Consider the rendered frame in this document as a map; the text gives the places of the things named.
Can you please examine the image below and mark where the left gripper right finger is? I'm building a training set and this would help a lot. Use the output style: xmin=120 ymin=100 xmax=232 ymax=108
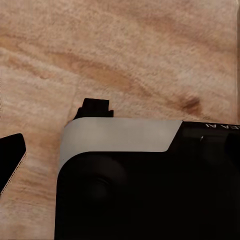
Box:
xmin=224 ymin=132 xmax=240 ymax=173

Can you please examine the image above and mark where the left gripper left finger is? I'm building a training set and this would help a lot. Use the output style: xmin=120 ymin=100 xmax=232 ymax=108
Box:
xmin=0 ymin=133 xmax=26 ymax=193

